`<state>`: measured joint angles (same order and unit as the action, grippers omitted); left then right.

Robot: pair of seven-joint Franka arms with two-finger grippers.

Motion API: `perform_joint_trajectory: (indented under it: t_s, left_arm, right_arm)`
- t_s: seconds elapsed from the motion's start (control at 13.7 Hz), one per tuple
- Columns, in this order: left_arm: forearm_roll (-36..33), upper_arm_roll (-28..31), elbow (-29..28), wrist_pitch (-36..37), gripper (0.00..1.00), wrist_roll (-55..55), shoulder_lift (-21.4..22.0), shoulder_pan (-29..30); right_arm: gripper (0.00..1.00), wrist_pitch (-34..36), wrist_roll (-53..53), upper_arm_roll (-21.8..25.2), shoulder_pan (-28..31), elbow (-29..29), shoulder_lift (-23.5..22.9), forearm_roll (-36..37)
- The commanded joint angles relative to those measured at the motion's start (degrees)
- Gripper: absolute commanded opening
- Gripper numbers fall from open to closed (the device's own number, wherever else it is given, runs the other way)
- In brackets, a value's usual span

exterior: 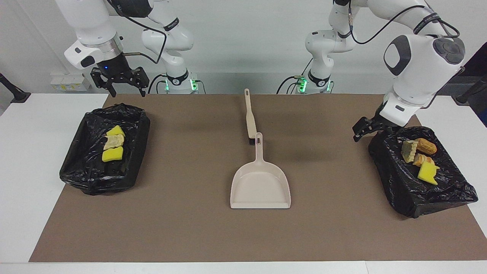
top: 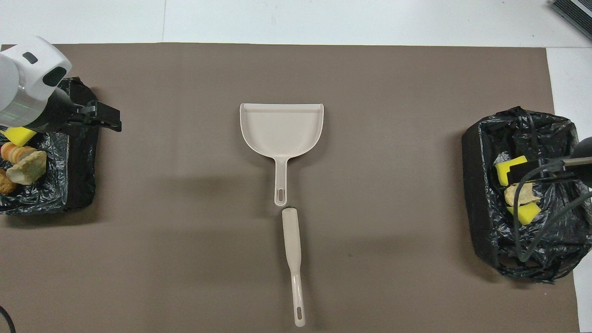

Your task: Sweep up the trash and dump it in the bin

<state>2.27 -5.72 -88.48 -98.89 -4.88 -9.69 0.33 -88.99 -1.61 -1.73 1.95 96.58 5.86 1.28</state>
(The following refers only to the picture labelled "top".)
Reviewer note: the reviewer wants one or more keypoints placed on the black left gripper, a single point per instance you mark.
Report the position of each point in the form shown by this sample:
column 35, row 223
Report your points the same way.
column 58, row 115

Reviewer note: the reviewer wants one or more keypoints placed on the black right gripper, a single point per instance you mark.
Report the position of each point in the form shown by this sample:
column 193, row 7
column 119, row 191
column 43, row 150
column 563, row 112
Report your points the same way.
column 585, row 159

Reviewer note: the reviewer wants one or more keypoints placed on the large yellow sponge piece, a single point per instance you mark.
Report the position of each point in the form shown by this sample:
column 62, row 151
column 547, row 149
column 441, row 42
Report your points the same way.
column 503, row 170

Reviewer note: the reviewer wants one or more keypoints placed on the small yellow sponge piece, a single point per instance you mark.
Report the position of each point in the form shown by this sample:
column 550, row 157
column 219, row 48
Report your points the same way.
column 527, row 213

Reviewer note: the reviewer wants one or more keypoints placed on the notched yellow sponge piece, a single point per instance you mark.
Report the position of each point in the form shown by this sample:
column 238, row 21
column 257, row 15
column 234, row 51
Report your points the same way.
column 17, row 135

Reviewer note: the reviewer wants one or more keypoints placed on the pale bread chunk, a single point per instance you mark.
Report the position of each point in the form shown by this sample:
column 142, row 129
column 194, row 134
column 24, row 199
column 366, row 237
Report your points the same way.
column 27, row 169

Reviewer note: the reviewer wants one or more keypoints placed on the golden croissant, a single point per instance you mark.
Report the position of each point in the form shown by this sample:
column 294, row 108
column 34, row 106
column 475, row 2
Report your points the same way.
column 16, row 152

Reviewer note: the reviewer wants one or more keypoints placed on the oval brown bread roll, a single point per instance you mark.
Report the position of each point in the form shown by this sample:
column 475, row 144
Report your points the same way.
column 5, row 182

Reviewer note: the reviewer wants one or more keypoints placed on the beige plastic dustpan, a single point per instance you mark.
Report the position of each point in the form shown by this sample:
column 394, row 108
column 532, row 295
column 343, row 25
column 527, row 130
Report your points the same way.
column 282, row 129

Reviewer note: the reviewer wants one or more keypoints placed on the beige hand brush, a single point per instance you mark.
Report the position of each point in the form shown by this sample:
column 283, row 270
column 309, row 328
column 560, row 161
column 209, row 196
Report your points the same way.
column 292, row 240

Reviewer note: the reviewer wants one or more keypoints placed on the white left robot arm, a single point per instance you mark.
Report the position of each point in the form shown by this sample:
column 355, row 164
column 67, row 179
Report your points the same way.
column 23, row 78

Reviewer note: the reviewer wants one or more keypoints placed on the open bin with black bag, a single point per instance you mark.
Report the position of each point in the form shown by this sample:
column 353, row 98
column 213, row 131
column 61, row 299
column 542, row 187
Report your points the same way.
column 559, row 240

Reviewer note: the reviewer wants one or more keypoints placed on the box wrapped in black bag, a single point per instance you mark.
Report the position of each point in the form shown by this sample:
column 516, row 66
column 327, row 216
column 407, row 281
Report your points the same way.
column 78, row 162

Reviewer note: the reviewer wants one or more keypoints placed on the dark ribbed device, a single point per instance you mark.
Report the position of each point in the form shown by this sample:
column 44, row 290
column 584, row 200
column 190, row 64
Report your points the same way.
column 573, row 14

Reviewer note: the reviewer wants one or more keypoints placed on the brown table mat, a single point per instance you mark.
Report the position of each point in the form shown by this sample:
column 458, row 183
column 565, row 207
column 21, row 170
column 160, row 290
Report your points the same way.
column 323, row 69

